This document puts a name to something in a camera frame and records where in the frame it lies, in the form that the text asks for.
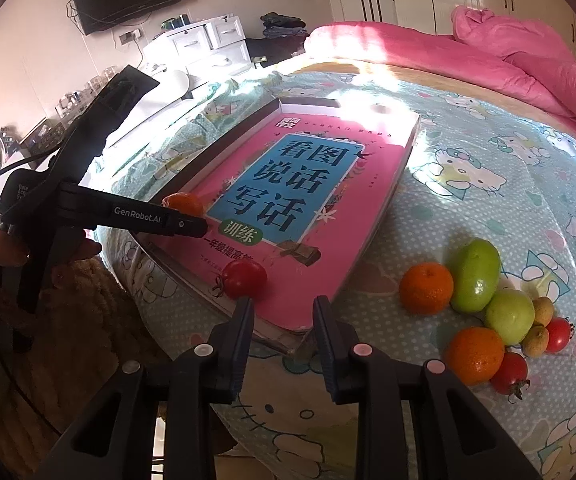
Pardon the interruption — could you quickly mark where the row of cosmetic bottles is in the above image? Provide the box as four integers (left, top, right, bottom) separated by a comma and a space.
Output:
33, 67, 119, 146

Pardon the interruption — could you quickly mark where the brown plush teddy bear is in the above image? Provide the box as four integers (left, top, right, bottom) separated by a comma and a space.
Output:
13, 257, 184, 461

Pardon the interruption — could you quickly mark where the cartoon cat print blanket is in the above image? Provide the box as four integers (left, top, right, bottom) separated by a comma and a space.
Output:
93, 67, 576, 471

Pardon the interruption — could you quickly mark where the round green apple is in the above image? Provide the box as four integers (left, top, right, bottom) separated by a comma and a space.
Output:
484, 288, 536, 347

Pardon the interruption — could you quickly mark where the white oval board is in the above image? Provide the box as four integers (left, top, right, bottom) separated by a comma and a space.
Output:
143, 67, 191, 106

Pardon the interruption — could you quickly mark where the pink quilt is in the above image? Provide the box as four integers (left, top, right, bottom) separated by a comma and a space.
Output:
303, 5, 576, 133

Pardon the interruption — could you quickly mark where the shallow cardboard box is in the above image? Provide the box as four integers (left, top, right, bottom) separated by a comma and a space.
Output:
110, 97, 421, 356

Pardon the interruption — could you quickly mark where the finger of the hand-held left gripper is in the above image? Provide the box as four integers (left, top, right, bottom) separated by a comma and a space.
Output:
92, 191, 210, 239

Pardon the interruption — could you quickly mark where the pink book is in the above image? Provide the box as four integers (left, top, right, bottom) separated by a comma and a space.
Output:
155, 117, 411, 333

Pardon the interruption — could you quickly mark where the stack of folded clothes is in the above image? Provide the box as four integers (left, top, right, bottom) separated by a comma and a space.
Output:
260, 11, 309, 38

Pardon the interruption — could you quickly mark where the orange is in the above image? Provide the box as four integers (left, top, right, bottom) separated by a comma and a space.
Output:
162, 191, 205, 217
399, 262, 455, 316
444, 326, 506, 387

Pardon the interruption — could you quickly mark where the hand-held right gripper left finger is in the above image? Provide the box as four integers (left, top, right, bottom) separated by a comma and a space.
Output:
33, 296, 256, 480

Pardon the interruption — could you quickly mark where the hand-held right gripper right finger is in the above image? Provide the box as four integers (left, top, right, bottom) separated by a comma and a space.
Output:
313, 295, 544, 480

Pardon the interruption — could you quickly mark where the red tomato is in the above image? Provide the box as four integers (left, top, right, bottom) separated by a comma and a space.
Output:
213, 259, 268, 301
545, 316, 575, 353
489, 351, 531, 401

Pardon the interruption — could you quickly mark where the white drawer cabinet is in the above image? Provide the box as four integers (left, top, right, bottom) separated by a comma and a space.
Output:
160, 12, 251, 78

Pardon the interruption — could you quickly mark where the oval green apple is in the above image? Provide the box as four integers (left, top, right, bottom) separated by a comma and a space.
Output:
449, 238, 503, 314

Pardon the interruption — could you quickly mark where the small brown longan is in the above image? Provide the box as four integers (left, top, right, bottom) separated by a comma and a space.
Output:
533, 296, 555, 328
522, 325, 550, 358

